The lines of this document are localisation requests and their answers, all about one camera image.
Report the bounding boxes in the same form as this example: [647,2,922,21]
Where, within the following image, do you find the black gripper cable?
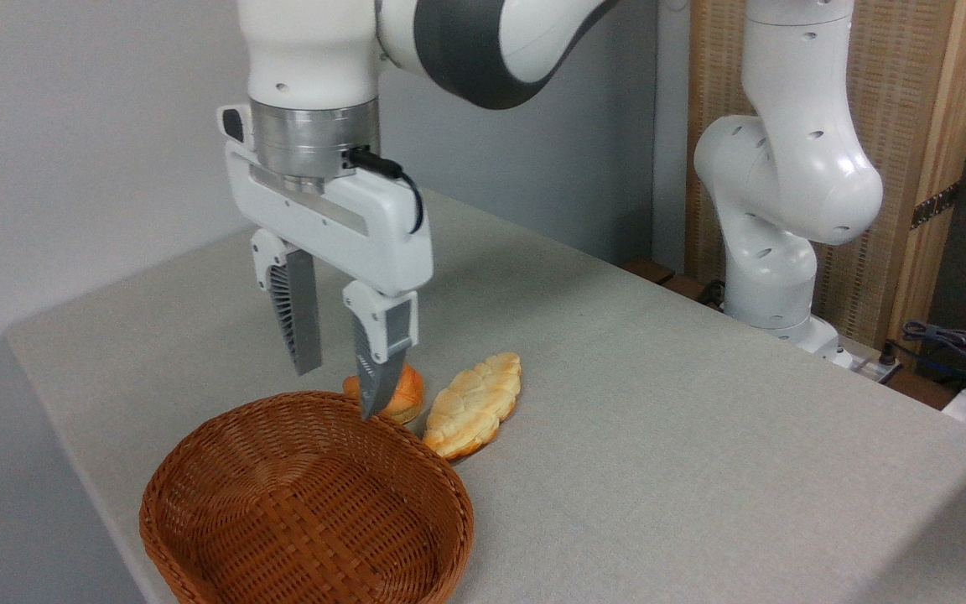
[346,147,426,235]

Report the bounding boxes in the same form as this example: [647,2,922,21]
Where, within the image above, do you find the long braided bread loaf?
[423,352,523,461]

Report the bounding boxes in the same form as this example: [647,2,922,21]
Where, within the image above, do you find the grey tablecloth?
[5,191,966,604]

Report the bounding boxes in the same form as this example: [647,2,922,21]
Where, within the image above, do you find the wooden woven screen panel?
[686,0,966,349]

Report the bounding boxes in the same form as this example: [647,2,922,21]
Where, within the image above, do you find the round orange bread bun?
[342,362,425,426]

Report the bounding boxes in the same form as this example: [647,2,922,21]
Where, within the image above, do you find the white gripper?
[217,104,434,420]

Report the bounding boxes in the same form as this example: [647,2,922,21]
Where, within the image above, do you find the brown wooden block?
[621,258,677,286]

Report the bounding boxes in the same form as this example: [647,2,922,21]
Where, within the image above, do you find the black cable bundle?
[901,320,966,380]

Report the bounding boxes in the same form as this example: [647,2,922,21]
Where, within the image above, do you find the brown woven wicker basket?
[139,391,475,604]

